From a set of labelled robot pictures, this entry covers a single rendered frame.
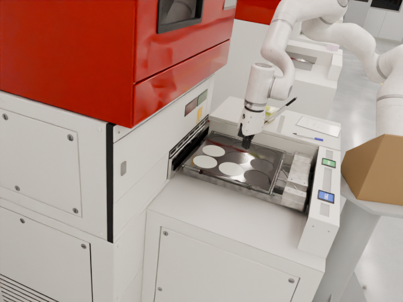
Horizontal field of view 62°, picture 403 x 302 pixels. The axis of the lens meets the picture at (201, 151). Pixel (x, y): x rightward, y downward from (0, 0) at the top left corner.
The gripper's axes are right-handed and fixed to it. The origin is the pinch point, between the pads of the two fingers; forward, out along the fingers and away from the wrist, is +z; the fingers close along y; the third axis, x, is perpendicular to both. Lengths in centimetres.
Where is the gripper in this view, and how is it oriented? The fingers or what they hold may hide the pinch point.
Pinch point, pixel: (246, 143)
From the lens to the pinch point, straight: 135.8
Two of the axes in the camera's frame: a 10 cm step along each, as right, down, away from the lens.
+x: -5.8, -4.6, 6.7
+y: 8.1, -1.9, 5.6
